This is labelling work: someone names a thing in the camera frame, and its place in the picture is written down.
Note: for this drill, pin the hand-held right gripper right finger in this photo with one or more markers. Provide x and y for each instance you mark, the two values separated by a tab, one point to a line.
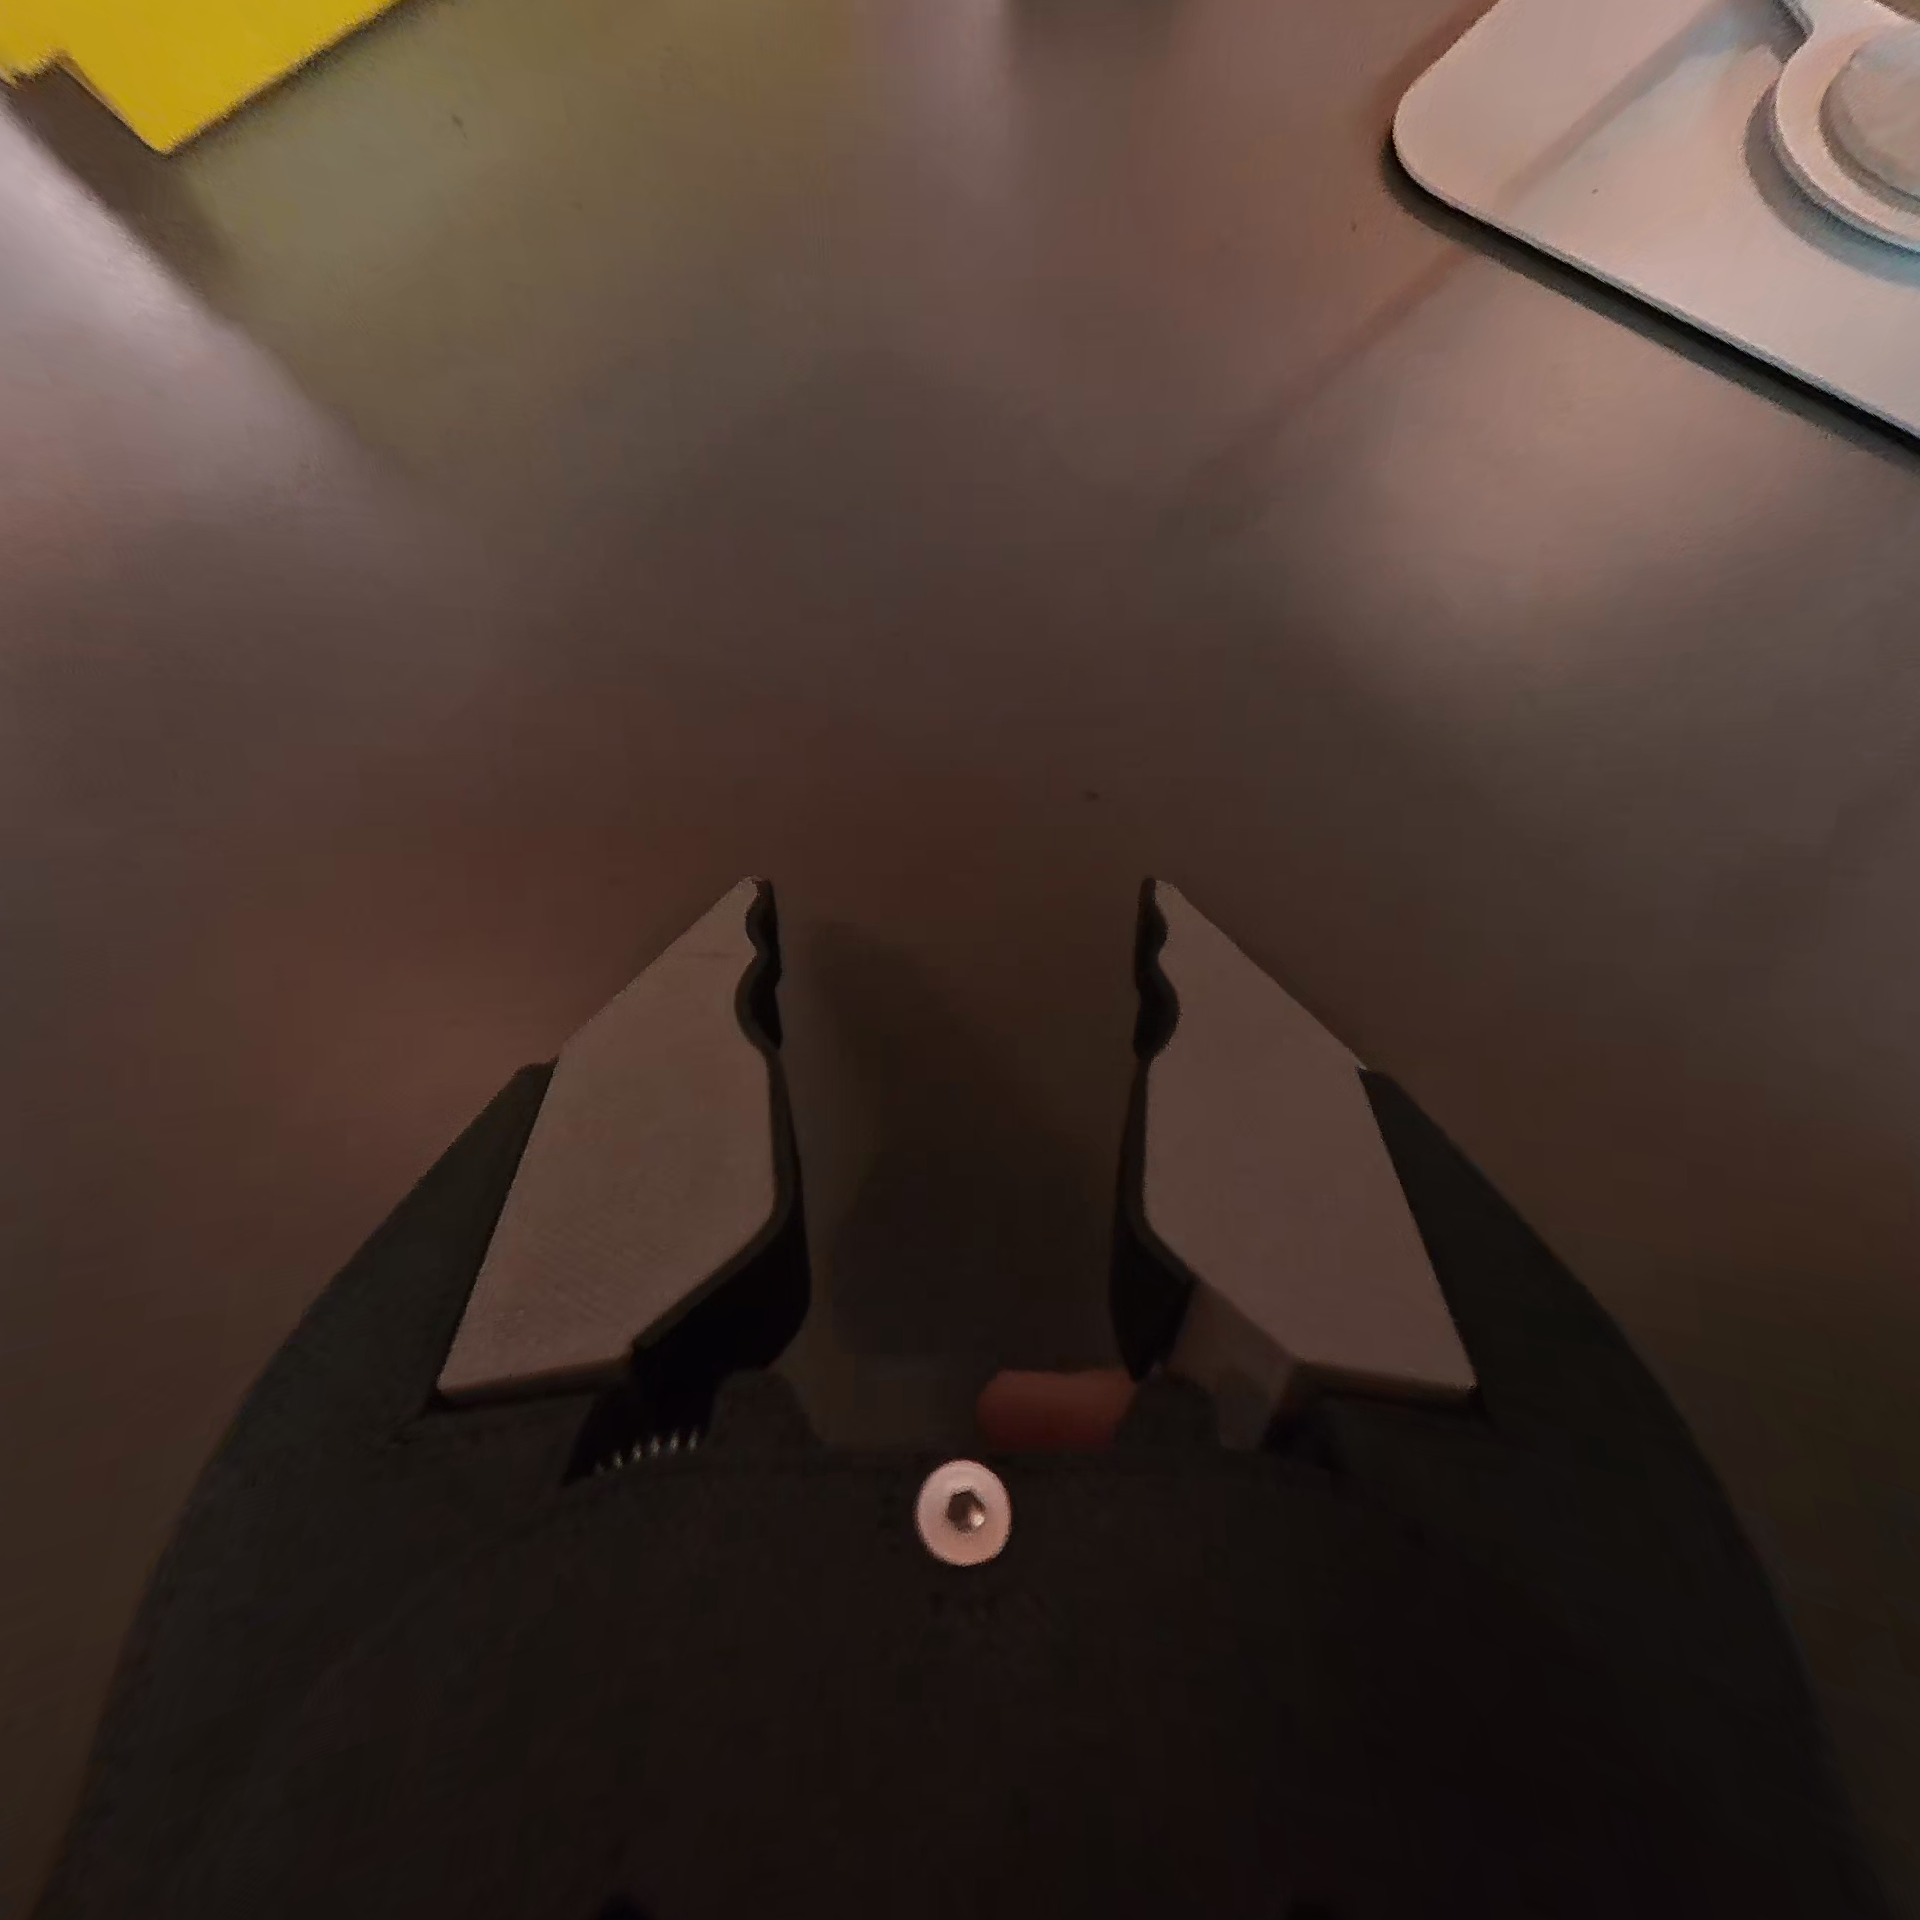
1276	1201

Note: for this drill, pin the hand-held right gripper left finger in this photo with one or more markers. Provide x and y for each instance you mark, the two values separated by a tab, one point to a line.
629	1201

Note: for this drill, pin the yellow plastic bin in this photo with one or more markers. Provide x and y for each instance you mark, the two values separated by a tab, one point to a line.
182	59

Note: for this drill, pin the black board book stand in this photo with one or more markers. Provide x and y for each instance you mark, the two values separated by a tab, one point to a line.
1622	148

